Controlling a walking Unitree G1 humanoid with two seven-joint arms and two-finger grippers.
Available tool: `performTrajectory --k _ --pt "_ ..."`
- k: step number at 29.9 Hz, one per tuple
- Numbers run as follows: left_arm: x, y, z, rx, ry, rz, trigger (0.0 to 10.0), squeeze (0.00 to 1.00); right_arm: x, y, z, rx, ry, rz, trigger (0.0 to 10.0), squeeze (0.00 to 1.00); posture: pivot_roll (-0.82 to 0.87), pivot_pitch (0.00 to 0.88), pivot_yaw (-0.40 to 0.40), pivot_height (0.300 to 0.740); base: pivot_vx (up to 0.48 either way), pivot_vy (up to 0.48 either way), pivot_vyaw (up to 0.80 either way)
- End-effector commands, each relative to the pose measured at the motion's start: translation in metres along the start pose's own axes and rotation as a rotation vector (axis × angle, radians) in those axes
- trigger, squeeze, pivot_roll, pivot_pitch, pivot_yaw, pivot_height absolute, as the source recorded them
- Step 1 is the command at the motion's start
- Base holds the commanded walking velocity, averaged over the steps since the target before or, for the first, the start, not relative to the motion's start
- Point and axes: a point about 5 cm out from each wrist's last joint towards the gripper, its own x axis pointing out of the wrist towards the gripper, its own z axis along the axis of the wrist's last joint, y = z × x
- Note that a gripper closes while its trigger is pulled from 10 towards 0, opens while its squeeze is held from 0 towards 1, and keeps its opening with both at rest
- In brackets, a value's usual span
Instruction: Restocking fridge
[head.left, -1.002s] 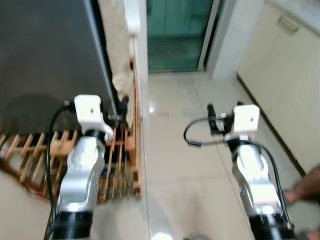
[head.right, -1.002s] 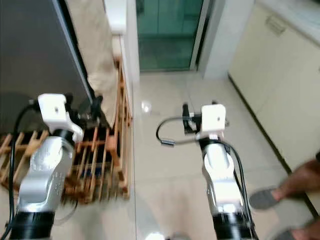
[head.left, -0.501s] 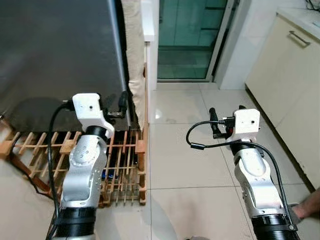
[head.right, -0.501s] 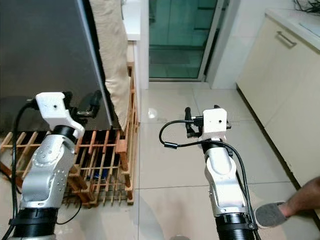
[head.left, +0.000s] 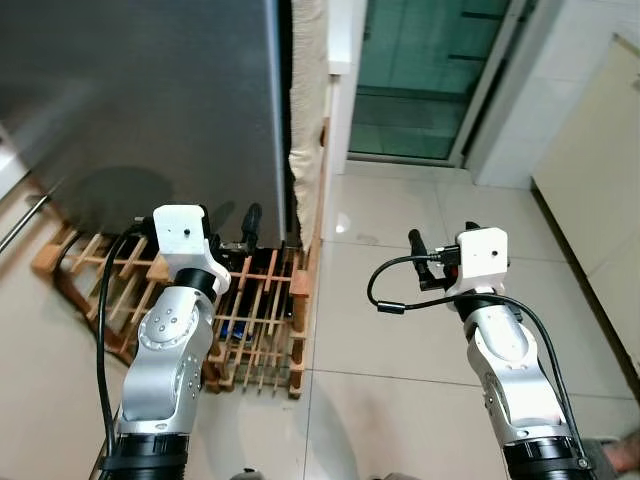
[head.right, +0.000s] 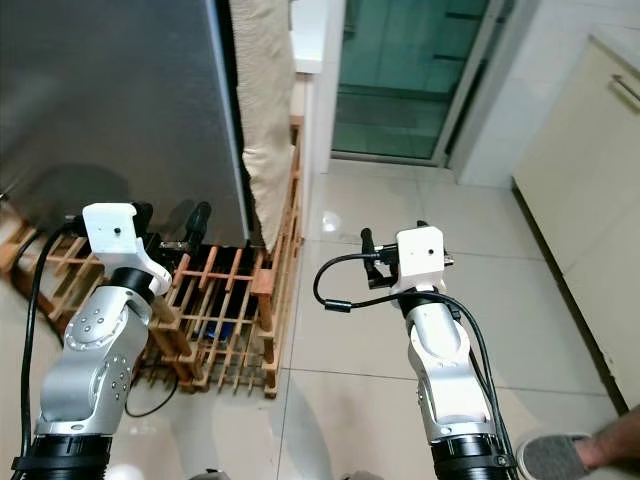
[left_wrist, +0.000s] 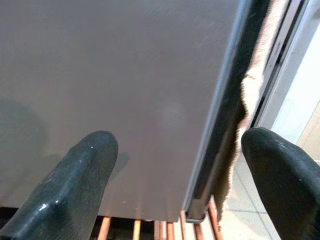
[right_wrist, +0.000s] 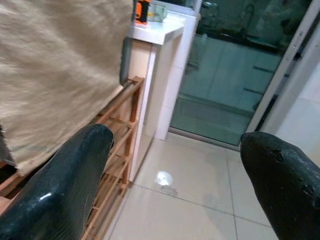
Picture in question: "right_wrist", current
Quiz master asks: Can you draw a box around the white cabinet counter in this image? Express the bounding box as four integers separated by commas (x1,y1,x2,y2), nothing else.
124,11,201,185

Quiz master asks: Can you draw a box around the beige fabric cloth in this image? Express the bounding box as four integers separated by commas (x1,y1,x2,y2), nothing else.
0,0,135,177

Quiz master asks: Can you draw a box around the dark glass sliding door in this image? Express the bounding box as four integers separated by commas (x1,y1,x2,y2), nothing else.
169,0,313,151

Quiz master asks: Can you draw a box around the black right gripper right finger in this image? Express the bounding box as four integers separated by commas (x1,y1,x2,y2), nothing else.
239,131,320,240

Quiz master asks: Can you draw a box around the orange black tool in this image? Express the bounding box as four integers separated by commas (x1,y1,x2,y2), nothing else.
133,0,151,27

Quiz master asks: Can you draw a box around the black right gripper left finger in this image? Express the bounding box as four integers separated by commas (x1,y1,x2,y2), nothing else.
0,123,115,240

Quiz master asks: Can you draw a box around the white door frame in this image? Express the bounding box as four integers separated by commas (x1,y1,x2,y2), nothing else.
246,0,320,141

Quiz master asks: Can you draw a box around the wooden slatted rack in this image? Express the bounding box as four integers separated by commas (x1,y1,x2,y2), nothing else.
0,76,145,240

